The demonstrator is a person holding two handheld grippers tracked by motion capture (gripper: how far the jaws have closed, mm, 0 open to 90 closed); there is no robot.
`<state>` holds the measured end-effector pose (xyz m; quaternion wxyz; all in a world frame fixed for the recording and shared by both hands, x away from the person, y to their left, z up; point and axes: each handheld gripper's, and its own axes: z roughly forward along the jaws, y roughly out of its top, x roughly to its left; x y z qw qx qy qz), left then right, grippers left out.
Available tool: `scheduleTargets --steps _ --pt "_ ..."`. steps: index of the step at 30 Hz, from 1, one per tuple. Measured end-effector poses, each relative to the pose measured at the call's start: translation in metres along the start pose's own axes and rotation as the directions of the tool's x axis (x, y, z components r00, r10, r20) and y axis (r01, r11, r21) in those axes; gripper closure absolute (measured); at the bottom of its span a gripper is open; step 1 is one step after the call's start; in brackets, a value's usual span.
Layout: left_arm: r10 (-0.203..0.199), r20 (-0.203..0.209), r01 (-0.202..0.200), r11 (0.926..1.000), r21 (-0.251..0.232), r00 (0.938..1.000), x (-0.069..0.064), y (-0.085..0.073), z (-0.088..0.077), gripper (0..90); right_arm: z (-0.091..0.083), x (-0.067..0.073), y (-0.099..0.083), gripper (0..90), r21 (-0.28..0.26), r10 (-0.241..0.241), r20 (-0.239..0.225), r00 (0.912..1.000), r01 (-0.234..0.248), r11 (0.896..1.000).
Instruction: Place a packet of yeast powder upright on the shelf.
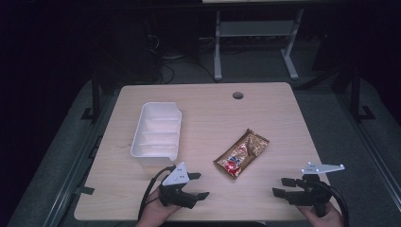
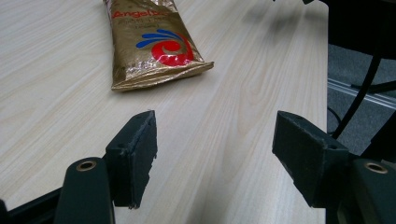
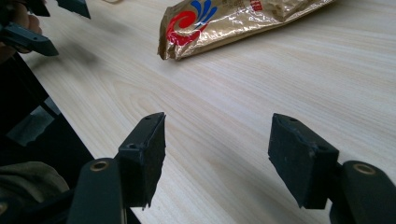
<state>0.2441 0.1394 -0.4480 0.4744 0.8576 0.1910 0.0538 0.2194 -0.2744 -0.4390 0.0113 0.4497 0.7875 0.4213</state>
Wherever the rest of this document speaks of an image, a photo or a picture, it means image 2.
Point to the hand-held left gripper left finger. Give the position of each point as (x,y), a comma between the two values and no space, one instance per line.
(134,161)

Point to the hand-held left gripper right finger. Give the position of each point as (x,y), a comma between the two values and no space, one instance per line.
(311,161)

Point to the gold foil snack packet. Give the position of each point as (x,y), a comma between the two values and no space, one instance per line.
(149,46)

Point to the aluminium floor rail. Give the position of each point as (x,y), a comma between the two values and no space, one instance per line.
(361,92)

